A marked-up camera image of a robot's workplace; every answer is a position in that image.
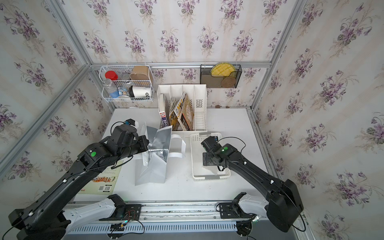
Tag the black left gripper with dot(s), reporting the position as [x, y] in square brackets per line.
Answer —
[143, 141]

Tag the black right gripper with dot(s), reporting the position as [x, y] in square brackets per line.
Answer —
[206, 159]

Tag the white insulated delivery bag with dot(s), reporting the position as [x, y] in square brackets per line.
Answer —
[163, 144]

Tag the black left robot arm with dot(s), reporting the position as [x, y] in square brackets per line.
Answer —
[46, 219]

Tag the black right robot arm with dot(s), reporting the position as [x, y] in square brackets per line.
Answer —
[284, 202]

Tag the white perforated plastic tray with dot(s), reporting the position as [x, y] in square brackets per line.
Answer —
[202, 168]

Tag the red white thick book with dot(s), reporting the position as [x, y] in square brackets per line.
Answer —
[162, 110]

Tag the yellow book in organizer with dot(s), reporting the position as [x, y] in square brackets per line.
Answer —
[176, 111]

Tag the colourful history book in organizer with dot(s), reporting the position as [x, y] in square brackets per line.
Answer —
[186, 118]

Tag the green children's history book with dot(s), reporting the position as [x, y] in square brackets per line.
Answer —
[103, 184]

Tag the white black cup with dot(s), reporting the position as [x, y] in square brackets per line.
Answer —
[140, 92]

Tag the white perforated file organizer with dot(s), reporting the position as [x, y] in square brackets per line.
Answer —
[198, 97]

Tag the clear plastic bottle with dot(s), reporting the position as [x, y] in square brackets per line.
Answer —
[111, 88]

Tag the red lidded jar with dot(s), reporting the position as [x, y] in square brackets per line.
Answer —
[111, 75]

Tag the brown woven round coaster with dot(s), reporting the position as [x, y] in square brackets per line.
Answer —
[228, 82]

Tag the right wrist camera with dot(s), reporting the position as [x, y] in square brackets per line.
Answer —
[215, 138]

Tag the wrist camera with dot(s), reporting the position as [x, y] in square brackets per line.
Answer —
[132, 122]
[215, 138]

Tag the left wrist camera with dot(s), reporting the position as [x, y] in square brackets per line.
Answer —
[132, 122]

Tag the white wire wall basket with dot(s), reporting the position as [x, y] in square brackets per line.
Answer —
[124, 83]

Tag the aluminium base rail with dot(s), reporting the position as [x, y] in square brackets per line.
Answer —
[176, 217]

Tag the black mesh wall basket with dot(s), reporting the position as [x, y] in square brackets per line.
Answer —
[215, 82]

